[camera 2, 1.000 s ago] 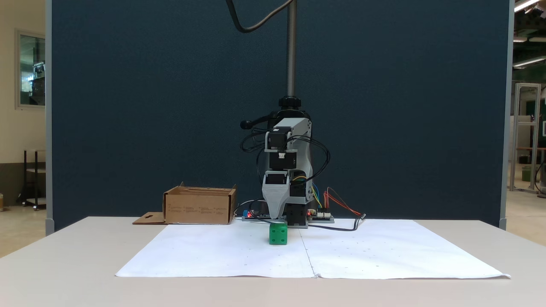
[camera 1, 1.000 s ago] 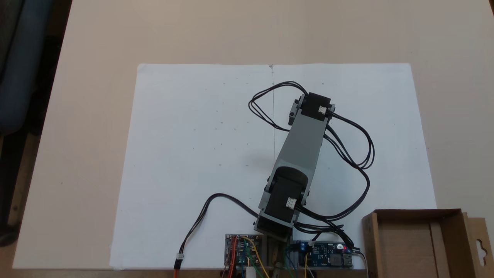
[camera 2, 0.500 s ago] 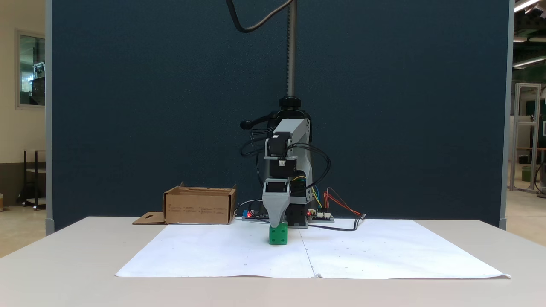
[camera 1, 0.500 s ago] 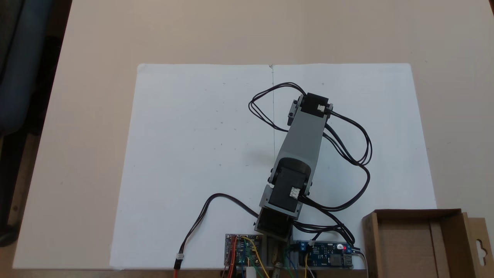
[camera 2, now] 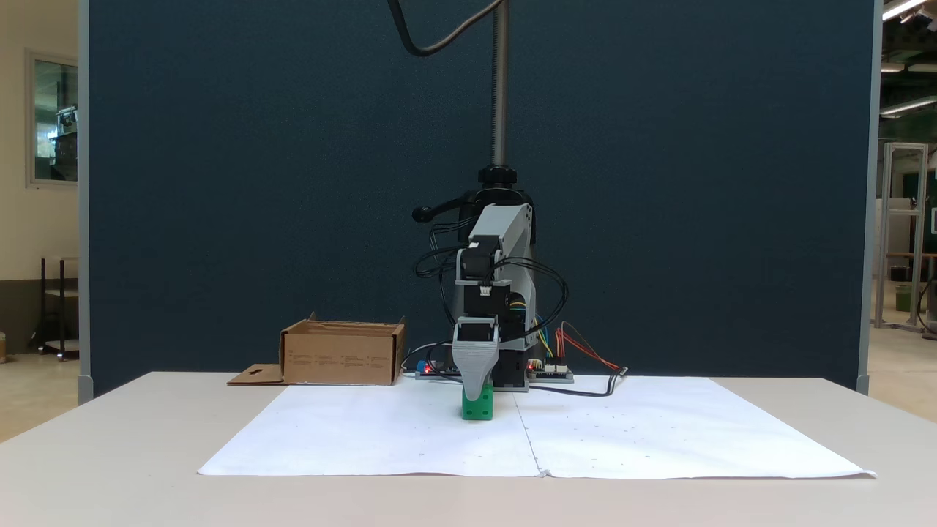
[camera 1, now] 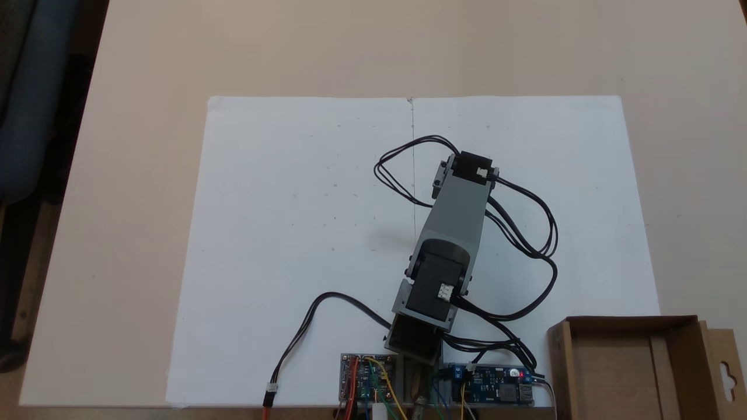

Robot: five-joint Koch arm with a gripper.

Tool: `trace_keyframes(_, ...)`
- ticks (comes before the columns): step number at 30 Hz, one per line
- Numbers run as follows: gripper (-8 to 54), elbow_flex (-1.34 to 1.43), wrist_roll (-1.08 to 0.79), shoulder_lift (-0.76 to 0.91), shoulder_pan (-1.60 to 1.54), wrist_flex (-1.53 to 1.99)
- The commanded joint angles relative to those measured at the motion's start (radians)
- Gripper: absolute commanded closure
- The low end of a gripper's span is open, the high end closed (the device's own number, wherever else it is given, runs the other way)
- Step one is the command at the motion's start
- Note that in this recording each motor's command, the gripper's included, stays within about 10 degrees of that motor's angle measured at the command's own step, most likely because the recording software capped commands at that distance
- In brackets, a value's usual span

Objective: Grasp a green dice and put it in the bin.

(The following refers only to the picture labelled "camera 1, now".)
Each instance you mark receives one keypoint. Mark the metal table clamp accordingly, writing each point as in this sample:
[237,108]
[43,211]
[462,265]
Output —
[419,402]

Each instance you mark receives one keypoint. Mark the white paper sheet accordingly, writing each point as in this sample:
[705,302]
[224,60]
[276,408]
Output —
[554,146]
[280,204]

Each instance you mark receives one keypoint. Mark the blue circuit board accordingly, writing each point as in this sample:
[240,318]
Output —
[496,382]

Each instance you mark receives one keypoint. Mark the grey black Koch robot arm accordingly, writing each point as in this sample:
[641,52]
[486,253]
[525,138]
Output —
[455,216]

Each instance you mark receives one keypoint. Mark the brown cardboard box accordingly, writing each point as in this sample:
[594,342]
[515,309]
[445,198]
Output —
[613,367]

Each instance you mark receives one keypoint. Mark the blue grey office chair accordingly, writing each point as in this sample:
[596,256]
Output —
[35,105]

